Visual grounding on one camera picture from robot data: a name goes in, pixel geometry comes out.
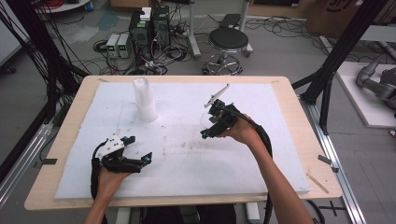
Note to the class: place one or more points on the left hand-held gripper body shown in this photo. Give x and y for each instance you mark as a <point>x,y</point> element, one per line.
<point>121,165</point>

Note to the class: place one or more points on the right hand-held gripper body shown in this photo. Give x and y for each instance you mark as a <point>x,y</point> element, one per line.
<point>229,116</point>

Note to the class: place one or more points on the stack of clear plastic cups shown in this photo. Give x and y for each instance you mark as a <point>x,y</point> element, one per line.
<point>144,102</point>

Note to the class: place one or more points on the person's left hand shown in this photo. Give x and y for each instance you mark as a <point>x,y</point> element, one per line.
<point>110,183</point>

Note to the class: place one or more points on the person's right hand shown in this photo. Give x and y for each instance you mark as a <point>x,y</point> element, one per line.
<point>246,130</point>

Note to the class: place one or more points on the white foam mat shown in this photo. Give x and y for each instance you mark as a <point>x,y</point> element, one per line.
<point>186,174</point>

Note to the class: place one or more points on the white table leg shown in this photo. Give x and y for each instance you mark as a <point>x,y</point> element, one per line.
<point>124,216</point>
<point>252,213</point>

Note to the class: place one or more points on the black tape strip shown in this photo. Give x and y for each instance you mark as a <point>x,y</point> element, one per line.
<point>49,161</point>

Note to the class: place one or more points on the black round stool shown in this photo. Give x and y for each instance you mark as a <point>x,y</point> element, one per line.
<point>228,39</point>

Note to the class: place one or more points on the person's dark trousers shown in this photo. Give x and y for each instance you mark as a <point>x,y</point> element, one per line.
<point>211,215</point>

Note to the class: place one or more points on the white desk leg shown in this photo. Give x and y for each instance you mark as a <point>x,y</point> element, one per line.
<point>246,18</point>
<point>193,37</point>

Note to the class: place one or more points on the black flat device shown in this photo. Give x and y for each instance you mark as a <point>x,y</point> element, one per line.
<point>230,21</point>

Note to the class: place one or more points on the grey power supply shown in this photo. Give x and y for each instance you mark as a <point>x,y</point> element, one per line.
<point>124,45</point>
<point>112,45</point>

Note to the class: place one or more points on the grey tape strip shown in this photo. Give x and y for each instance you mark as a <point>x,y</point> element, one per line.
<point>324,160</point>

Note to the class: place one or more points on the black computer tower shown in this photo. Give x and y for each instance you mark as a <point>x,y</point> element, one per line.
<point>140,35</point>
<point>161,26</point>

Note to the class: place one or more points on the thin wooden stick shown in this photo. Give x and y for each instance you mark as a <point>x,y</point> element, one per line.
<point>317,183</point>

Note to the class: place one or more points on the small white box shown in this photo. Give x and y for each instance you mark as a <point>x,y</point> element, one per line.
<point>145,14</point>

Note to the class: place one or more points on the white platform board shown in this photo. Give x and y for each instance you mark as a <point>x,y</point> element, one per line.
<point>367,109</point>

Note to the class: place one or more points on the cardboard box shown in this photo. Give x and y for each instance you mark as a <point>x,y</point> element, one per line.
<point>336,15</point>

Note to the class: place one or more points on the aluminium rail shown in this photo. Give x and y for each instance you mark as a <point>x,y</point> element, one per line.
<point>336,174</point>
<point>21,161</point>

